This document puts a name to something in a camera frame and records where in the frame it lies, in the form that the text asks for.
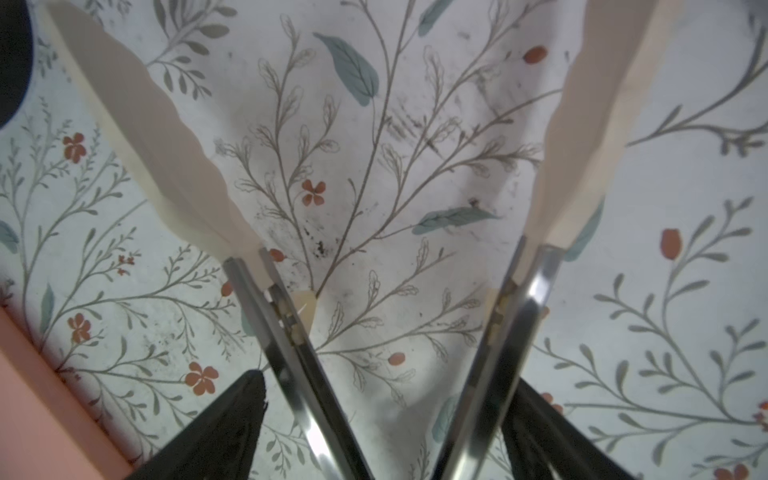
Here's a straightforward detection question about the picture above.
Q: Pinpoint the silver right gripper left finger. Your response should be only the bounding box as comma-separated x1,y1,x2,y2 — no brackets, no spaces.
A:
41,1,371,479

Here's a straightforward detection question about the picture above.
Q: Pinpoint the small black alarm clock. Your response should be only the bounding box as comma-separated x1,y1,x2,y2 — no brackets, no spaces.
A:
0,0,34,127

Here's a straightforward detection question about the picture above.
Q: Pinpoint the pink tray mat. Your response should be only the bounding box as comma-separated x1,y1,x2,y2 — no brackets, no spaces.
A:
1,311,133,479

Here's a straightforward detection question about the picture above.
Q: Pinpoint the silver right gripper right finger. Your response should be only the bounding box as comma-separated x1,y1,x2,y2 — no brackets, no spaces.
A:
434,1,682,479

